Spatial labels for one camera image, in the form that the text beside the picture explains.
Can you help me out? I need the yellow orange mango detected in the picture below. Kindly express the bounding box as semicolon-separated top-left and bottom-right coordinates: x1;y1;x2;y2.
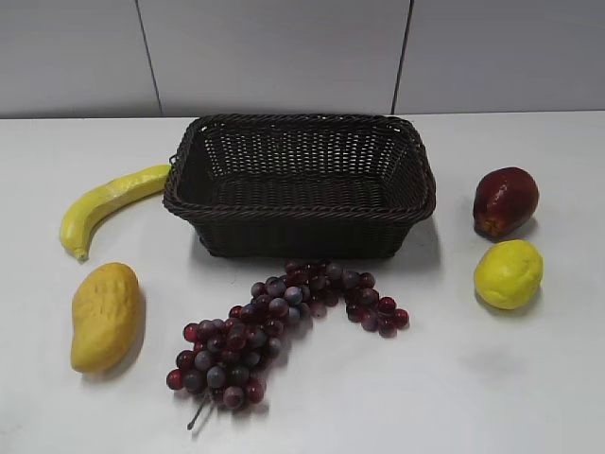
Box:
70;262;142;374

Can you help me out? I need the dark woven wicker basket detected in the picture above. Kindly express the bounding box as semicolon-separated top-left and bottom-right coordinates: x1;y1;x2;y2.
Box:
163;113;436;259

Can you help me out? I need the purple grape bunch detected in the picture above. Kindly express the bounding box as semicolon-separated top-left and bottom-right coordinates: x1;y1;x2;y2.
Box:
165;260;410;430

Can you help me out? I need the dark red pear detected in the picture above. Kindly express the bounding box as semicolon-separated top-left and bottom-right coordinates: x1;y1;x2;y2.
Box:
473;166;540;240

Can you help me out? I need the yellow lemon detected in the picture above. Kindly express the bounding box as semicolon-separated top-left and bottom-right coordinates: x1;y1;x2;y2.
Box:
474;239;544;310

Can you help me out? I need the yellow banana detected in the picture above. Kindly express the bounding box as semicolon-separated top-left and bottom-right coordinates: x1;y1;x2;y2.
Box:
60;165;171;261

